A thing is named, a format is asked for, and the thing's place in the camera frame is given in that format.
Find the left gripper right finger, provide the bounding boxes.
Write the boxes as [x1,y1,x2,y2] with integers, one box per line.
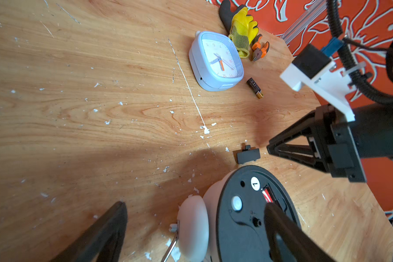
[264,203,334,262]

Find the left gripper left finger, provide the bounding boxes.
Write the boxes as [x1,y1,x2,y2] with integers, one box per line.
[52,202,128,262]

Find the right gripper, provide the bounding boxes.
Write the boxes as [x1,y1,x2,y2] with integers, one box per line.
[266,105,367,183]

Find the black round clock battery cover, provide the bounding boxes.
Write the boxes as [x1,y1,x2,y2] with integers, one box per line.
[236,145,261,164]

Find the red AAA battery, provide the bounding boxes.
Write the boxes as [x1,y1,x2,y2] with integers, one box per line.
[262,186,275,203]

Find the black gold AA battery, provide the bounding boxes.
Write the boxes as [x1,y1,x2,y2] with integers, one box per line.
[246,78,264,99]

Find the white twin-bell alarm clock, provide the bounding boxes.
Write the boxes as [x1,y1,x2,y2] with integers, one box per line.
[162,165,300,262]

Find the light blue square alarm clock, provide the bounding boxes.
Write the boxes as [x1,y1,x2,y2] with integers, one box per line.
[188,31,244,92]

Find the yellow work glove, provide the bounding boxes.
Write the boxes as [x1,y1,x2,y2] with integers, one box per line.
[219,1,259,59]

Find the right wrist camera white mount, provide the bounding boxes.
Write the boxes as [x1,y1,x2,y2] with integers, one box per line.
[280,44,357,122]

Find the orange handled pliers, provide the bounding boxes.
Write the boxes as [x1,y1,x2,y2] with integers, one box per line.
[251,34,270,62]

